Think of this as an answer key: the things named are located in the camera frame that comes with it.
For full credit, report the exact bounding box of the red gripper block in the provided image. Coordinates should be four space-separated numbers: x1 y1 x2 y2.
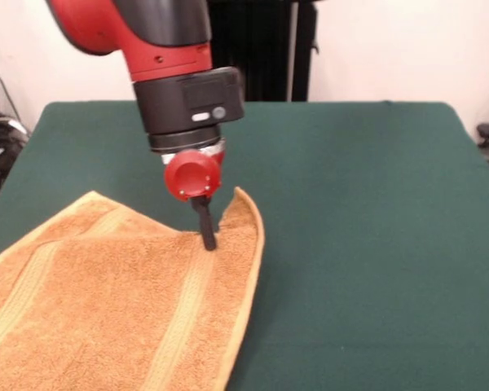
161 140 228 252

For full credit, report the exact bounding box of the tan terry towel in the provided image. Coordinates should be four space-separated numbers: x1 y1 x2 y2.
0 186 267 391

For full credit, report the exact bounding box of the dark green table cloth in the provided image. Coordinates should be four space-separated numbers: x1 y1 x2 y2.
0 100 489 391

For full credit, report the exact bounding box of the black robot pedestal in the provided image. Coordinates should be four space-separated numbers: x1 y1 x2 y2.
207 0 321 103

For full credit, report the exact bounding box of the white cable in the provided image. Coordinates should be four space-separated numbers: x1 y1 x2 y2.
0 116 30 138

